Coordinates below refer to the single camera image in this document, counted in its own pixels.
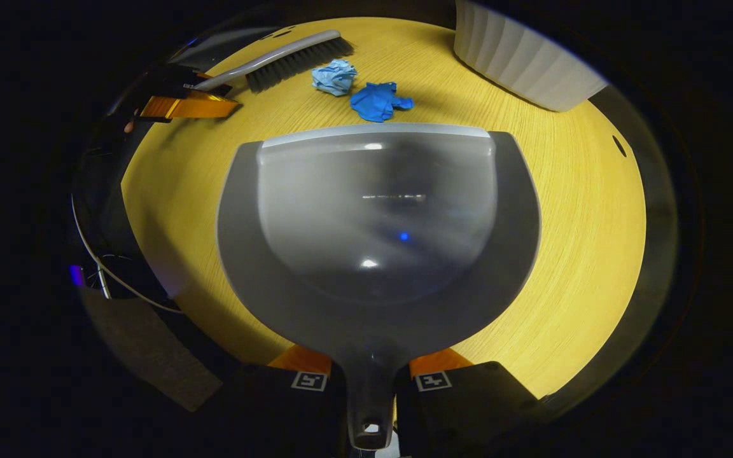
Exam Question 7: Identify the blue wrapper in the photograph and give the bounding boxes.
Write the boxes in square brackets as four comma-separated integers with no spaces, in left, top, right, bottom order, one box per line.
[349,81,415,123]

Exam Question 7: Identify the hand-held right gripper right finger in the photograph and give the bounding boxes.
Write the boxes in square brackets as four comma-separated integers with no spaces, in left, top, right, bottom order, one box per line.
[395,348,540,458]

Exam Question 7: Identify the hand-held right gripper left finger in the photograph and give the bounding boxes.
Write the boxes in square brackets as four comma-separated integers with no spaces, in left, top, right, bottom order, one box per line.
[214,343,349,458]

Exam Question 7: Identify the light blue paper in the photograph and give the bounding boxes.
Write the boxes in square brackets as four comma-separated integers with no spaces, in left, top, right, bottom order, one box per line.
[311,59,358,97]

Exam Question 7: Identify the grey dustpan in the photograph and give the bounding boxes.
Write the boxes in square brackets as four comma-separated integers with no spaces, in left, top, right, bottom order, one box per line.
[216,123,542,452]

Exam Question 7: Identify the white ribbed garbage bin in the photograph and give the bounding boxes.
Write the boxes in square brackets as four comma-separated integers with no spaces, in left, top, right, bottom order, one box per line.
[454,0,610,113]

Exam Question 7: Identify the white cable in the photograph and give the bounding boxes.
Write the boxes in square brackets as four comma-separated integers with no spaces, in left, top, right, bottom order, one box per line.
[70,191,184,315]

